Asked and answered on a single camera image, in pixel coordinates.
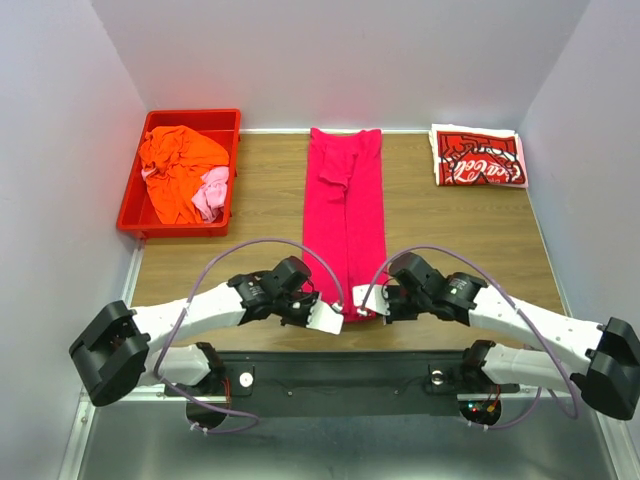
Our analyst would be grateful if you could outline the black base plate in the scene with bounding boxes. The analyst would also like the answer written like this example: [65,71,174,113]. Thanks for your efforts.
[186,350,519,418]

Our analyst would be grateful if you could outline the light pink t shirt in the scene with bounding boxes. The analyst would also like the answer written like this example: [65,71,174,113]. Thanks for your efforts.
[142,166,229,224]

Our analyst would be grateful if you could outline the red plastic bin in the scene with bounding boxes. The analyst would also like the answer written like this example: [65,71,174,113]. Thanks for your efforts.
[117,108,242,240]

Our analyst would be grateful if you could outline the purple cable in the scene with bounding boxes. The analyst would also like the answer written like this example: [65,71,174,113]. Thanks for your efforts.
[359,244,581,431]
[153,238,346,435]

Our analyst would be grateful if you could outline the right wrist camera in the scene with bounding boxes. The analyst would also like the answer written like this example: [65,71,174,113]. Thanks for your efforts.
[352,284,390,317]

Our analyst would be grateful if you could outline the orange t shirt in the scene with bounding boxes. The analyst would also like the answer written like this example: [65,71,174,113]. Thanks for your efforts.
[138,126,230,224]

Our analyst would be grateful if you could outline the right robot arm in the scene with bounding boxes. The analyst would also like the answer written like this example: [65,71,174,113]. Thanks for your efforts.
[382,251,639,421]

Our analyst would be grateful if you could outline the folded white t shirt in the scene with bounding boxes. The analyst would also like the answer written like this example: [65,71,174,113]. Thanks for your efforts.
[429,123,521,187]

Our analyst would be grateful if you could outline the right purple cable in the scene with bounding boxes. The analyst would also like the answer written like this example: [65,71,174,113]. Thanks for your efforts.
[359,244,581,431]

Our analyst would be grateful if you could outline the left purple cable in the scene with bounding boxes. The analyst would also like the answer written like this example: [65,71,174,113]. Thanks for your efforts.
[153,238,346,435]

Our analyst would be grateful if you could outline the aluminium frame rail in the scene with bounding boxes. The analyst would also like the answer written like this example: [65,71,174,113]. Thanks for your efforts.
[59,239,624,480]

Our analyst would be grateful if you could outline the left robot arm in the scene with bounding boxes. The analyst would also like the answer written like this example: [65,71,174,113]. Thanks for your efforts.
[69,256,320,407]

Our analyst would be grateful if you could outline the magenta t shirt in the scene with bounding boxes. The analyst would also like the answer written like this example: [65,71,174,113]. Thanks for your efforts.
[303,128,387,323]

